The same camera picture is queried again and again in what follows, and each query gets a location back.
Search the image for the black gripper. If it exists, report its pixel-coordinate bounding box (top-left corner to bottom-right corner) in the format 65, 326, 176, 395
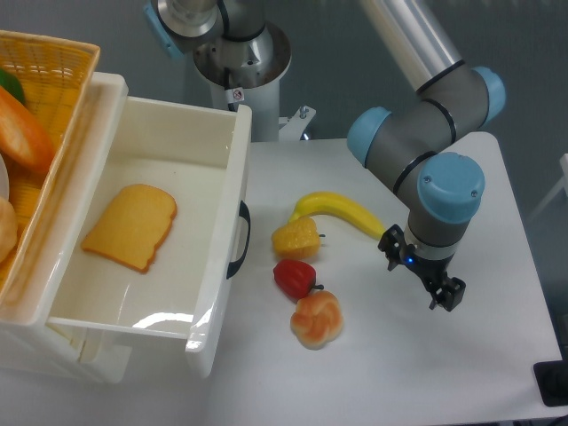
378, 225, 466, 312

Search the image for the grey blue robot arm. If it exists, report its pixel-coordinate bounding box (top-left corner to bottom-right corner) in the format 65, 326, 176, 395
144, 1, 506, 311

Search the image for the white drawer cabinet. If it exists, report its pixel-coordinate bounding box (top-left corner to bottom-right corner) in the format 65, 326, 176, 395
0, 72, 134, 385

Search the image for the knotted bread roll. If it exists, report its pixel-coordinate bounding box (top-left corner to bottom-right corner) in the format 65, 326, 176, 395
290, 290, 343, 350

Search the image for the red bell pepper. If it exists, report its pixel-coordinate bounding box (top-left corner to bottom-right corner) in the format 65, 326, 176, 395
272, 259, 324, 301

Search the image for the yellow bell pepper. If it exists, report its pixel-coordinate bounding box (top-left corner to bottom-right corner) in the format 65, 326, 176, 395
271, 217, 321, 260

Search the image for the yellow banana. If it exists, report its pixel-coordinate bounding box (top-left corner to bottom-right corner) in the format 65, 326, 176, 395
288, 191, 386, 241

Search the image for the black device at edge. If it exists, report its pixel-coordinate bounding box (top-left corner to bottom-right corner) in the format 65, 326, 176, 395
533, 360, 567, 407

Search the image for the toast bread slice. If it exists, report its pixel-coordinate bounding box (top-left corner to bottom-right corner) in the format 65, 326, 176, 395
81, 184, 178, 273

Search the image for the yellow woven basket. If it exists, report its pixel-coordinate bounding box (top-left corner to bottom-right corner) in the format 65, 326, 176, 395
1, 30, 100, 299

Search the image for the round bun in basket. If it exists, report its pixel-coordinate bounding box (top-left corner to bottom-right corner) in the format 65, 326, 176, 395
0, 197, 18, 263

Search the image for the orange baguette loaf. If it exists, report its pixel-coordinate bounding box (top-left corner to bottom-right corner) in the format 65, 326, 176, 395
1, 87, 55, 174

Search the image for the green pepper in basket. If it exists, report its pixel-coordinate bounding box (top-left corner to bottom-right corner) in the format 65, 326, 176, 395
0, 68, 26, 106

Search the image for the white frame at right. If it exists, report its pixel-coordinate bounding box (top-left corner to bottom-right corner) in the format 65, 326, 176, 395
528, 154, 568, 222

